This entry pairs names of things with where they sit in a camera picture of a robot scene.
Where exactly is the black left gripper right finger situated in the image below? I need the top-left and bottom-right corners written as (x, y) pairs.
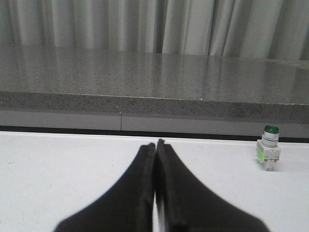
top-left (155, 139), bottom-right (269, 232)

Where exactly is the grey curtain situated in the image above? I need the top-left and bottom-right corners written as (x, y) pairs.
top-left (0, 0), bottom-right (309, 60)

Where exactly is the grey stone counter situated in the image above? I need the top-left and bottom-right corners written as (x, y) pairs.
top-left (0, 44), bottom-right (309, 143)

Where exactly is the green push button switch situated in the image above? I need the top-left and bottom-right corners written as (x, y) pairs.
top-left (256, 125), bottom-right (281, 171)

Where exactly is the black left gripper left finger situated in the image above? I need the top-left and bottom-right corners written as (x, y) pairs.
top-left (55, 143), bottom-right (155, 232)

